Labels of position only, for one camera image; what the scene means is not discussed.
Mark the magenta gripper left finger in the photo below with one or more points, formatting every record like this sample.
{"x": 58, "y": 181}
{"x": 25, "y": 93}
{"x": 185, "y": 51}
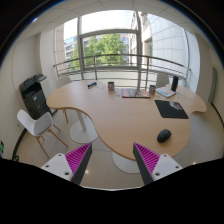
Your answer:
{"x": 70, "y": 166}

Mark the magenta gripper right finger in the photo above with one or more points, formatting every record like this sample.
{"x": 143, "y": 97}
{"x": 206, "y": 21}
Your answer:
{"x": 153, "y": 166}

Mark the black computer mouse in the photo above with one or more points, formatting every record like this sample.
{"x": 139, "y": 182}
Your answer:
{"x": 163, "y": 136}

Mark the black mouse pad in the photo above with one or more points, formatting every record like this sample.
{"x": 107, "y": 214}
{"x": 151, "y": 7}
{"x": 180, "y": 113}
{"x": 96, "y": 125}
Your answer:
{"x": 171, "y": 109}

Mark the wooden curved table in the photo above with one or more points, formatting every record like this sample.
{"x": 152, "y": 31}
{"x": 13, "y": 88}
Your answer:
{"x": 121, "y": 122}

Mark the white chair wooden legs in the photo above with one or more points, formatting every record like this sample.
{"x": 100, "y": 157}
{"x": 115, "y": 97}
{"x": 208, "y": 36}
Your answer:
{"x": 38, "y": 127}

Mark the red magazine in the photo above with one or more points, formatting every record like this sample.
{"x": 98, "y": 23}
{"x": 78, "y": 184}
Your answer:
{"x": 134, "y": 93}

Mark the black office printer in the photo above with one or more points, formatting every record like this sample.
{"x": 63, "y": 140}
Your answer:
{"x": 33, "y": 96}

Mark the white book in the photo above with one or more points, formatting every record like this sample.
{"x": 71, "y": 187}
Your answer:
{"x": 164, "y": 91}

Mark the dark mug right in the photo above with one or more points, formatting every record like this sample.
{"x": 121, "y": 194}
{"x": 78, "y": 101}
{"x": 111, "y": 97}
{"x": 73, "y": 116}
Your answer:
{"x": 152, "y": 89}

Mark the dark mug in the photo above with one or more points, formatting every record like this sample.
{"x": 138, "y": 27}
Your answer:
{"x": 152, "y": 89}
{"x": 111, "y": 86}

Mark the small black device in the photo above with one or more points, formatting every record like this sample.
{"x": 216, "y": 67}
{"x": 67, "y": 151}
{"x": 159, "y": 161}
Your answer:
{"x": 91, "y": 85}

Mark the white chair far left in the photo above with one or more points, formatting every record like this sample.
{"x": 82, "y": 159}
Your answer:
{"x": 62, "y": 81}

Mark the white chair far right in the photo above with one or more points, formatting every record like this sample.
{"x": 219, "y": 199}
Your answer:
{"x": 162, "y": 80}

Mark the black speaker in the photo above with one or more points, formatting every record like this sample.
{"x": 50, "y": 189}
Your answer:
{"x": 174, "y": 83}

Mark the dark mug left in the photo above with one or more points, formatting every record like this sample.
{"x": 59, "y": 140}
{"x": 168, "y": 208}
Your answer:
{"x": 111, "y": 86}

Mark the metal window railing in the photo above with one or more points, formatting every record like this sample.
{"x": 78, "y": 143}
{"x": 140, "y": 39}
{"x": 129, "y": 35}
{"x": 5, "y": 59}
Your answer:
{"x": 125, "y": 70}

